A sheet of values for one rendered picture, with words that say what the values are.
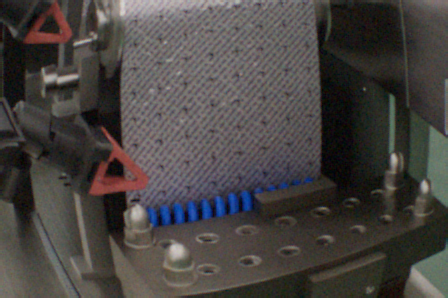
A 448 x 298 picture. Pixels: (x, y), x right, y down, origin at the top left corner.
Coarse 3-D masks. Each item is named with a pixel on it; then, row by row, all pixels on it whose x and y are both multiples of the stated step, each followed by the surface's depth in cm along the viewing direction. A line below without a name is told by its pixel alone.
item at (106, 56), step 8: (112, 0) 100; (112, 8) 100; (320, 8) 108; (112, 16) 100; (320, 16) 109; (112, 24) 100; (112, 32) 100; (112, 40) 100; (112, 48) 101; (104, 56) 105; (112, 56) 102; (104, 64) 105
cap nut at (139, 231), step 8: (128, 208) 100; (136, 208) 100; (128, 216) 100; (136, 216) 99; (144, 216) 100; (128, 224) 100; (136, 224) 100; (144, 224) 100; (128, 232) 100; (136, 232) 100; (144, 232) 100; (152, 232) 101; (128, 240) 101; (136, 240) 100; (144, 240) 100; (152, 240) 101; (136, 248) 100; (144, 248) 100
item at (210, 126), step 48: (288, 48) 108; (144, 96) 104; (192, 96) 106; (240, 96) 108; (288, 96) 110; (144, 144) 106; (192, 144) 108; (240, 144) 110; (288, 144) 113; (144, 192) 108; (192, 192) 110; (240, 192) 112
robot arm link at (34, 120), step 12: (24, 108) 96; (36, 108) 98; (24, 120) 96; (36, 120) 97; (48, 120) 98; (24, 132) 96; (36, 132) 97; (48, 132) 98; (36, 144) 97; (24, 156) 101; (36, 156) 98
